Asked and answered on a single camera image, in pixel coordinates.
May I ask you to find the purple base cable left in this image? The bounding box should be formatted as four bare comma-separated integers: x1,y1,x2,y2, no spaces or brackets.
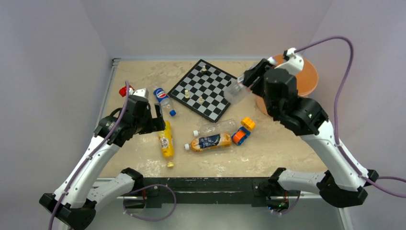
123,184,177,222

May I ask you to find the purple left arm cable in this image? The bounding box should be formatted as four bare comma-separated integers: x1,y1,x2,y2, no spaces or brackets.
47,80,131,230

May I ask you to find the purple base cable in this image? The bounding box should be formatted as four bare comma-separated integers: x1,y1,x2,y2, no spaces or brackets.
270,189,300,216
123,184,177,222

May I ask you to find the black chess piece top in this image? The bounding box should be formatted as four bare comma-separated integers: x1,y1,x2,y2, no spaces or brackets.
202,70,210,76

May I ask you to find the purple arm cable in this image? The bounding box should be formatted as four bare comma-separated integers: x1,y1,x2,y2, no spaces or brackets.
295,35,406,199
47,80,131,230

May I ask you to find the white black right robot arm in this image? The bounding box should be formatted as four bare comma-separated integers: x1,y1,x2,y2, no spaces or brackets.
237,57,379,208

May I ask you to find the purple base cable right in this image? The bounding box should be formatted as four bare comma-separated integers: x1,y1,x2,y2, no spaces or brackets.
270,189,300,216

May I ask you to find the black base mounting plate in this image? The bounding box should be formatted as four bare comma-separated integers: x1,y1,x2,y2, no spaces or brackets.
123,177,300,209

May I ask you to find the black white chessboard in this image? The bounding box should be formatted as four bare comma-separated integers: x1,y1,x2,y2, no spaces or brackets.
168,59,237,123

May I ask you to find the aluminium table frame rail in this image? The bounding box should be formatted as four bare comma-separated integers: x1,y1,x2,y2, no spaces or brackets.
95,57,122,127

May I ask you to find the red toy block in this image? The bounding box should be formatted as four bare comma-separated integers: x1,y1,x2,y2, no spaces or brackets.
119,85,135,97

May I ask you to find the yellow juice bottle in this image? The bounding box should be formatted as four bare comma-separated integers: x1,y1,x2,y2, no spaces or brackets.
158,121,174,168

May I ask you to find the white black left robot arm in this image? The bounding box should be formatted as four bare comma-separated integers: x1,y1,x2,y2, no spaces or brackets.
39,95,165,230

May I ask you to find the orange plastic bin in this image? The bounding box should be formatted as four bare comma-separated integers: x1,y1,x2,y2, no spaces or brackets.
256,54,319,115

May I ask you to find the yellow toy block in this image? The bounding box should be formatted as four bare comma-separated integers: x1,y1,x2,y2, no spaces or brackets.
241,117,256,132

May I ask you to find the clear bottle white blue label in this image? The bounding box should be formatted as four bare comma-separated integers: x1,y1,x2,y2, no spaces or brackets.
223,74,250,104

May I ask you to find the blue pepsi bottle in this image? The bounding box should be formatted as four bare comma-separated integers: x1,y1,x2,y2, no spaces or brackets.
153,87,176,116

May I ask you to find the orange blue toy car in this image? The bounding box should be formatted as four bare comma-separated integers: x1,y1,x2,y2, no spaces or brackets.
231,126,251,146

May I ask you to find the clear empty plastic bottle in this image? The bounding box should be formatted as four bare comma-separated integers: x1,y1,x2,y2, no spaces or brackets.
193,119,237,137

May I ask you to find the orange drink bottle blue label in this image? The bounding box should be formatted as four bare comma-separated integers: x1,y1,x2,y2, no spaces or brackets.
184,132,232,152

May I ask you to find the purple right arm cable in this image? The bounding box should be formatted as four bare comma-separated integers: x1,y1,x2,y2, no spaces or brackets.
295,35,406,199

